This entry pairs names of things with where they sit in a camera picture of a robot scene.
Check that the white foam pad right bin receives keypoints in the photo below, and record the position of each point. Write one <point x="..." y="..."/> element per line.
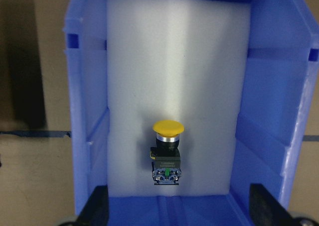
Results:
<point x="182" y="60"/>

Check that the right blue plastic bin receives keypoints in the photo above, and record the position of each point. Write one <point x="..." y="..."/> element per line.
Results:
<point x="279" y="80"/>

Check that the yellow push button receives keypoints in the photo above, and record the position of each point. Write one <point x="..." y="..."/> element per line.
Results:
<point x="165" y="156"/>

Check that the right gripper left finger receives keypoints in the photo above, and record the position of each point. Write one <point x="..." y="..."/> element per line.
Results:
<point x="96" y="210"/>

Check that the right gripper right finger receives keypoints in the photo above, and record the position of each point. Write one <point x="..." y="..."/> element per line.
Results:
<point x="265" y="210"/>

